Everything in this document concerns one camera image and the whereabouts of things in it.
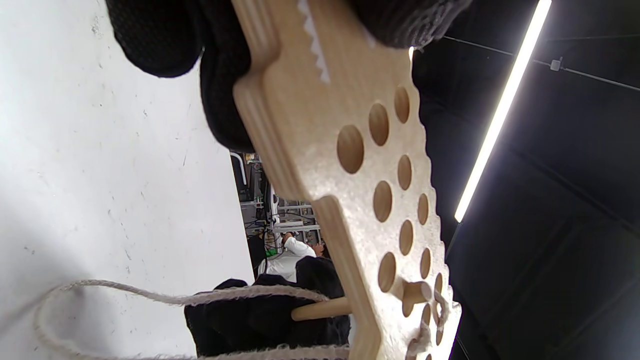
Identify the person's left hand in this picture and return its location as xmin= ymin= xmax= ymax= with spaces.
xmin=105 ymin=0 xmax=473 ymax=153

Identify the person's right hand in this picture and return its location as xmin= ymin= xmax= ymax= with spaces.
xmin=184 ymin=256 xmax=351 ymax=358

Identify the wooden lacing needle stick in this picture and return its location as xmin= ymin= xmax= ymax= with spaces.
xmin=291 ymin=281 xmax=433 ymax=322

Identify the beige lacing rope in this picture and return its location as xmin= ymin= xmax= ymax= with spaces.
xmin=34 ymin=279 xmax=453 ymax=360

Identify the wooden crocodile lacing toy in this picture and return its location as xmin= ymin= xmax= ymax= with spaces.
xmin=231 ymin=0 xmax=462 ymax=360

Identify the long white ceiling light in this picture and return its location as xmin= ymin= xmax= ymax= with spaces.
xmin=454 ymin=0 xmax=553 ymax=223

